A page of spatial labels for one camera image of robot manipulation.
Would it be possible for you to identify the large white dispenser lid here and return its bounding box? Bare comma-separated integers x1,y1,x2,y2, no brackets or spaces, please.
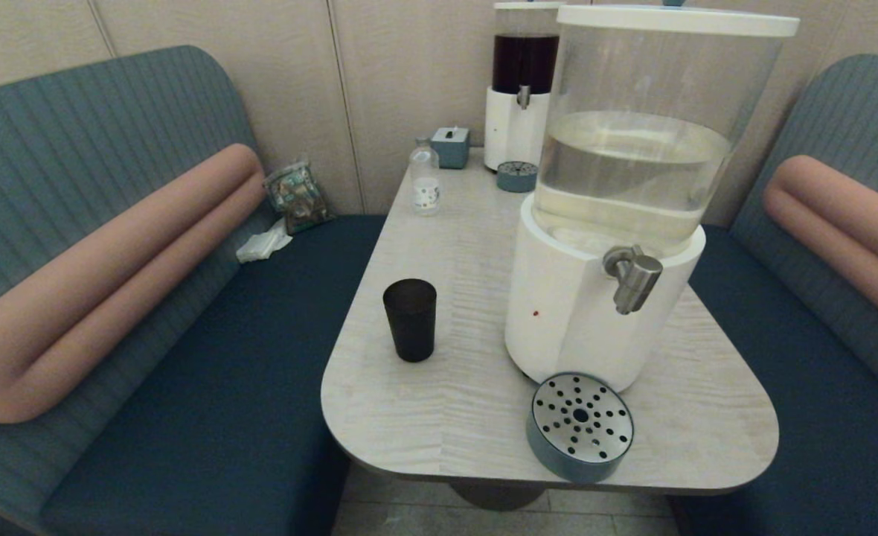
556,4,801,39

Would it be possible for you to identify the small blue drip tray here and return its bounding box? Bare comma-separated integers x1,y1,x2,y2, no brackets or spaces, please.
496,160,539,194

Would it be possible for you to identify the small dark drink dispenser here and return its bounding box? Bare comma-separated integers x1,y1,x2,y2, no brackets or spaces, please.
483,1,563,173

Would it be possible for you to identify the blue-grey tissue box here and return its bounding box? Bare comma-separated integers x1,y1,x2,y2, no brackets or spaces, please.
431,126,471,170

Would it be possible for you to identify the white crumpled tissue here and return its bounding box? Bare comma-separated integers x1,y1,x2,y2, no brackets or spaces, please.
236,218,293,264

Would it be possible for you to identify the teal upholstered bench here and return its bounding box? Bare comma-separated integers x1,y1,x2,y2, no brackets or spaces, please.
670,54,878,536
0,45,388,536

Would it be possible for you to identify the round metal drip tray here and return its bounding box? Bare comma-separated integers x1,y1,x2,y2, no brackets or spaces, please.
526,372,635,484

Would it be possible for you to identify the large clear water dispenser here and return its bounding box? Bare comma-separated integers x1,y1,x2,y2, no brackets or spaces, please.
504,4,801,393

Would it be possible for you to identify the large steel dispenser tap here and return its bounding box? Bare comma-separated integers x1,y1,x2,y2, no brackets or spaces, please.
603,244,664,316

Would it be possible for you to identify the black plastic cup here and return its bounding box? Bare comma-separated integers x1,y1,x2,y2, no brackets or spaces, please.
382,278,438,363

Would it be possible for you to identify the clear plastic bottle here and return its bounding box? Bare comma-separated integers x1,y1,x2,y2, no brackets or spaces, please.
410,137,441,217

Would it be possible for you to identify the printed snack bag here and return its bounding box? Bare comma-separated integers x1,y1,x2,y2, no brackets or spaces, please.
263,159,333,236

